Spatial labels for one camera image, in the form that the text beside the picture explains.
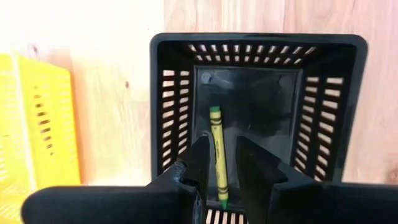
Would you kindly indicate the black plastic basket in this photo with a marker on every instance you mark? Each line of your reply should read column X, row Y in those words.
column 248, row 93

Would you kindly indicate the yellow-green crayon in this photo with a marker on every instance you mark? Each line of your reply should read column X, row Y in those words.
column 217, row 140

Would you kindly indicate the yellow plastic basket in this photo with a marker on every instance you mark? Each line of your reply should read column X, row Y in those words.
column 46, row 124

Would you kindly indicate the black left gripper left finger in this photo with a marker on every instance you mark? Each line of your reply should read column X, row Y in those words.
column 93, row 205

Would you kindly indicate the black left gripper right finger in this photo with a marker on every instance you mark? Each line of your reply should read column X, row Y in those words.
column 311, row 202

